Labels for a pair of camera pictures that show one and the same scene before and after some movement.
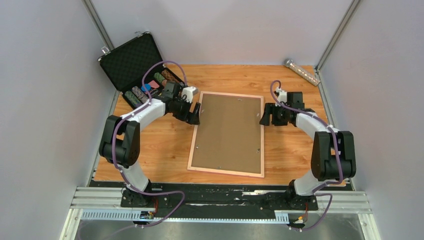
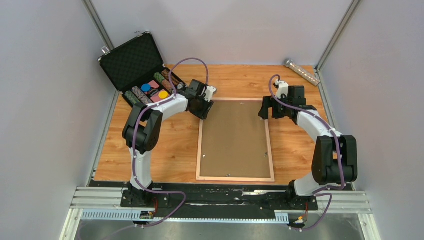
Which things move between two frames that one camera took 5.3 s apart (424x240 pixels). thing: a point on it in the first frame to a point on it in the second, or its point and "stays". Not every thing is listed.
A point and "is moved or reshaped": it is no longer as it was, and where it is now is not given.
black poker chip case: (136, 68) stays
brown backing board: (229, 137) is moved or reshaped
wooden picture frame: (262, 152) to (235, 144)
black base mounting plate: (217, 201) stays
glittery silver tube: (289, 63) stays
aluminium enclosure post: (323, 59) stays
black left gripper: (193, 118) to (203, 115)
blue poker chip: (148, 87) stays
